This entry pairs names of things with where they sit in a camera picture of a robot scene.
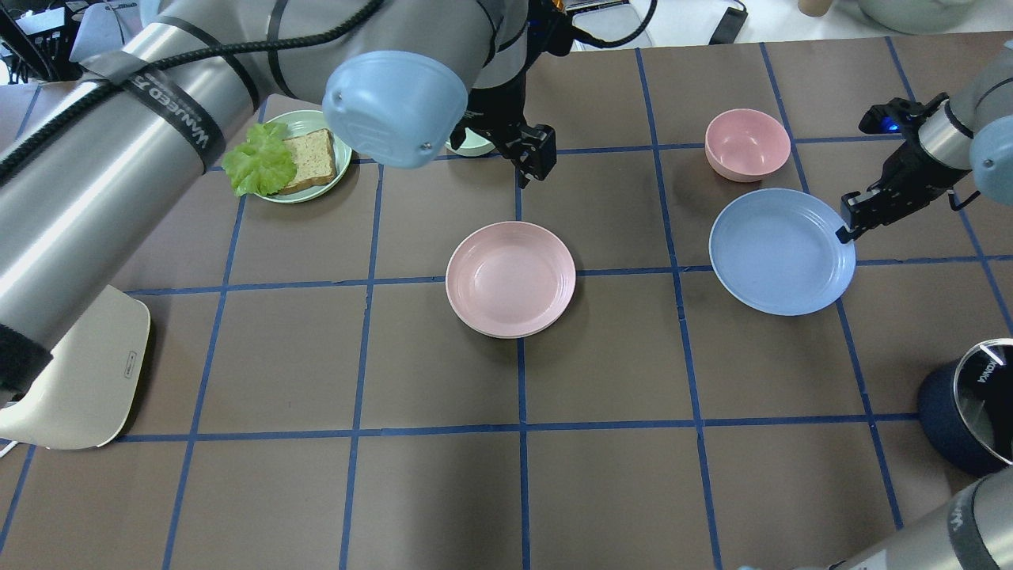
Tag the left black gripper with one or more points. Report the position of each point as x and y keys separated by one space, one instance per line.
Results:
x=497 y=104

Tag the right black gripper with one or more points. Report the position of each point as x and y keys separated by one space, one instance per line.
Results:
x=908 y=170

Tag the blue plate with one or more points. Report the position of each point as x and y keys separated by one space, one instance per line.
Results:
x=776 y=250

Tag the pink plate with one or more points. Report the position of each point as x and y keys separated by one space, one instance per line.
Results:
x=512 y=270

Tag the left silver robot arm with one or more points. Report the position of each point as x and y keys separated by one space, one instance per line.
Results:
x=395 y=80

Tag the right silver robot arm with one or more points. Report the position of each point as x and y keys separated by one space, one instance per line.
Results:
x=984 y=107

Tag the mint green bowl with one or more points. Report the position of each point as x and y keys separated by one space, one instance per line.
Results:
x=472 y=146

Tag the pink bowl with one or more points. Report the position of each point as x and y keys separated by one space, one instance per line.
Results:
x=745 y=145

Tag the white plate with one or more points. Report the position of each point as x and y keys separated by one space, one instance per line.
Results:
x=507 y=329

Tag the glass pot lid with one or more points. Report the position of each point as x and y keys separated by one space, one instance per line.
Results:
x=983 y=393

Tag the steel mixing bowl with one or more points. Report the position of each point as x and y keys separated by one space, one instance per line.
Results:
x=918 y=17

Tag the dark blue saucepan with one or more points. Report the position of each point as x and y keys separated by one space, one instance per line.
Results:
x=941 y=422

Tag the bread slice on plate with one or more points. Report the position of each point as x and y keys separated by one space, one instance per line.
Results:
x=314 y=160

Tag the cardboard tube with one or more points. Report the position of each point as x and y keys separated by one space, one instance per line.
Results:
x=814 y=8

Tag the black power adapter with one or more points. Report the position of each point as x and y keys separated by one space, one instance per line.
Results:
x=730 y=25

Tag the mint green plate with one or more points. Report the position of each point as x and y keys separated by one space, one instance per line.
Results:
x=299 y=123

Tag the green lettuce leaf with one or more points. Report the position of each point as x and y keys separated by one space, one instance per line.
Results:
x=262 y=165

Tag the white toaster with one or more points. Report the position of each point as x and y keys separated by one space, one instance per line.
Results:
x=83 y=398

